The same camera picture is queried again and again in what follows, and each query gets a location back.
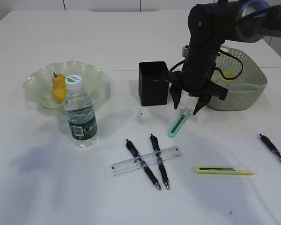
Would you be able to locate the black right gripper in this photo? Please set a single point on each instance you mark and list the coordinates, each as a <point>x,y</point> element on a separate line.
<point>195,77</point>

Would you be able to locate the teal utility knife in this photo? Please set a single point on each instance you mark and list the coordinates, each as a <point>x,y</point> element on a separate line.
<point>174,129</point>

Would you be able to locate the yellow waste paper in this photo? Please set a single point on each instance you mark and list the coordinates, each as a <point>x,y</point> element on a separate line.
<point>225,82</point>

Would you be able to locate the yellow utility knife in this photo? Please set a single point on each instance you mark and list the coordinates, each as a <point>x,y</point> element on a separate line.
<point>226,170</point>

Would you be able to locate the clear plastic water bottle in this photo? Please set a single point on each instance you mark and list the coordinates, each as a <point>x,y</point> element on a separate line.
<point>80,113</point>

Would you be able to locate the yellow pear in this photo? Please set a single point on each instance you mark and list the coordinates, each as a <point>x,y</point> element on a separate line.
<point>59,89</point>

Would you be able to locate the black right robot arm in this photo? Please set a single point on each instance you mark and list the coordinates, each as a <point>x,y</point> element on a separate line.
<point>210,25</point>

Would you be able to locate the black square pen holder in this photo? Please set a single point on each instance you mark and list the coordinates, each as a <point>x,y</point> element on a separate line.
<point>153,90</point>

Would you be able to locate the black gel pen middle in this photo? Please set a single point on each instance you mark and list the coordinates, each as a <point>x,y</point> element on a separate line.
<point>156,148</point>

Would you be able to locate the black gel pen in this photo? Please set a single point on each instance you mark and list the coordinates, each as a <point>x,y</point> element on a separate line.
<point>143,164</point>
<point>156,148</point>
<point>270,146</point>

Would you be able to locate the green perforated plastic basket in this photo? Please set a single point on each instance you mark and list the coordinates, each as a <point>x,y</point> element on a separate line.
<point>246,89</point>

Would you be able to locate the clear plastic ruler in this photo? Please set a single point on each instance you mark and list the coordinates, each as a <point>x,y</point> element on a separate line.
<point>150,159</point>

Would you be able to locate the black gel pen left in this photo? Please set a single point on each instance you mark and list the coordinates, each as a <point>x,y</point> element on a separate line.
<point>143,164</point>

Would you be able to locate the black gel pen right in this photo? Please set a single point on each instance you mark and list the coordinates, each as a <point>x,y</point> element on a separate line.
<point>270,146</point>

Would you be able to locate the green wavy glass plate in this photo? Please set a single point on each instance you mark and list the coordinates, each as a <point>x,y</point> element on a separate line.
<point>38,86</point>

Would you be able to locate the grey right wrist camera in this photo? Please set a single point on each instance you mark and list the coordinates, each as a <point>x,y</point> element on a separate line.
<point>184,50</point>

